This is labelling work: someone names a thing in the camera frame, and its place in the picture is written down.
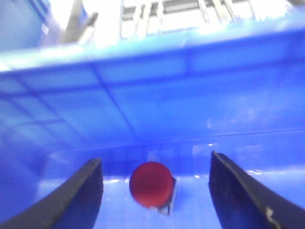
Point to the right blue plastic crate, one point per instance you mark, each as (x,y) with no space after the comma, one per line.
(238,90)

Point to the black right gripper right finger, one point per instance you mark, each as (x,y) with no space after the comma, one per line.
(241,202)

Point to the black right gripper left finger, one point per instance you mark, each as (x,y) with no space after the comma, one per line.
(73,205)

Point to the red mushroom push button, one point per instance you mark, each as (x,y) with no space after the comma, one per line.
(153,187)

